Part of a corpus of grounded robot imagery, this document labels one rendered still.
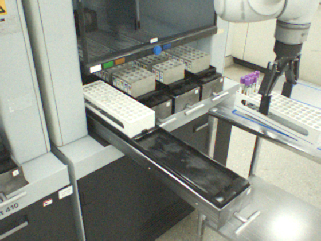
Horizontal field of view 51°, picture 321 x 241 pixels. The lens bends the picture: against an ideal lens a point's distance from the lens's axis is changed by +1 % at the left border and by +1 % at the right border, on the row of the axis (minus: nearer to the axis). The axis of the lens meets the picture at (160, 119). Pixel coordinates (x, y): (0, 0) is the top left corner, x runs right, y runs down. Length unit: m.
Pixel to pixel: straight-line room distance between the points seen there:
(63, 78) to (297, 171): 1.67
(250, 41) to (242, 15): 2.64
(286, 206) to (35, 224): 1.05
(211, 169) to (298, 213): 0.78
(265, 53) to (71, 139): 2.59
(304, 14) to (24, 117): 0.80
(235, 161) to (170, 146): 1.31
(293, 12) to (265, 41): 2.46
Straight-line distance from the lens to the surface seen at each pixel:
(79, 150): 1.11
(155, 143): 1.00
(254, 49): 3.50
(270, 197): 1.66
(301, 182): 2.24
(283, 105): 1.11
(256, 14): 0.87
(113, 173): 1.19
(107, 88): 1.18
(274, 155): 2.40
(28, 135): 1.05
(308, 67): 3.27
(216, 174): 0.91
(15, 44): 0.94
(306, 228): 1.59
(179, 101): 1.26
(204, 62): 1.43
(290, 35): 1.00
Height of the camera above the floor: 1.39
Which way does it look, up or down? 32 degrees down
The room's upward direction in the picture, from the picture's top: 1 degrees clockwise
